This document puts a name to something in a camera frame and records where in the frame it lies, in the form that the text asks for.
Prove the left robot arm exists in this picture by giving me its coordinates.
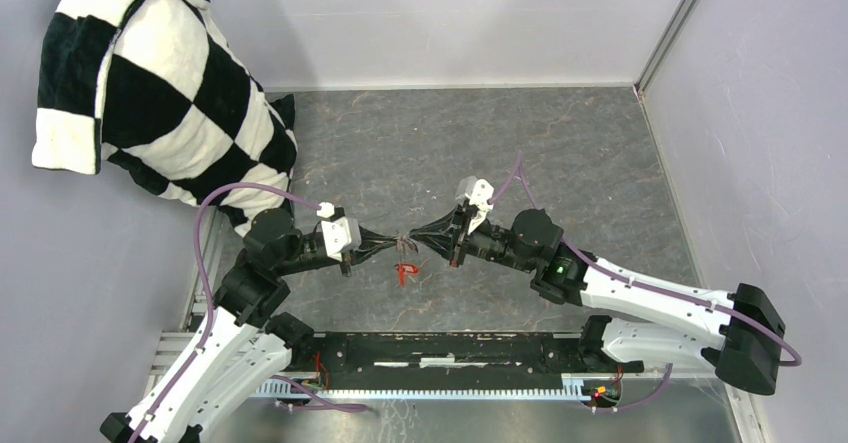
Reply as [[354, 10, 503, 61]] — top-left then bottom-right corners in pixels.
[[100, 208, 395, 442]]

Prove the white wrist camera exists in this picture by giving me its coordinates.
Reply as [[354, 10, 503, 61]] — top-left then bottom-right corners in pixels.
[[316, 202, 359, 262], [455, 175, 494, 234]]

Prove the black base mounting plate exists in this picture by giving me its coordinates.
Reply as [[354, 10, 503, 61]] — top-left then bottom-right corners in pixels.
[[284, 332, 644, 390]]

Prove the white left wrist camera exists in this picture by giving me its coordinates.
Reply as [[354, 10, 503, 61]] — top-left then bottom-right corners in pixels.
[[316, 202, 359, 262]]

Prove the aluminium frame rail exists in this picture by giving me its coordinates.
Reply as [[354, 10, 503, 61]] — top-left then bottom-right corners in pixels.
[[129, 331, 770, 443]]

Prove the black white checkered cloth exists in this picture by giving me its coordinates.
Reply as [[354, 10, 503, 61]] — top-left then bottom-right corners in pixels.
[[31, 0, 297, 235]]

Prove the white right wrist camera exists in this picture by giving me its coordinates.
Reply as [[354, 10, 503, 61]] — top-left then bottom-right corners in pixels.
[[455, 175, 494, 234]]

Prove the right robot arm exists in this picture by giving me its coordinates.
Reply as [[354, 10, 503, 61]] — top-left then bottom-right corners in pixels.
[[410, 206, 786, 396]]

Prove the white toothed cable duct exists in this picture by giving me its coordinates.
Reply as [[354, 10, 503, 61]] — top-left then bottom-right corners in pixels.
[[249, 378, 590, 403]]

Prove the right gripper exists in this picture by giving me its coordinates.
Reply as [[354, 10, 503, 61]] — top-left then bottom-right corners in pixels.
[[410, 202, 536, 274]]

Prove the metal key organizer red handle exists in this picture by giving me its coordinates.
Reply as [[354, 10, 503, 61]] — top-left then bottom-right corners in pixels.
[[394, 233, 420, 288]]

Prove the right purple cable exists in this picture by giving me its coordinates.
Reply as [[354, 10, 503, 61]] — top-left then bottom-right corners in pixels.
[[488, 151, 803, 414]]

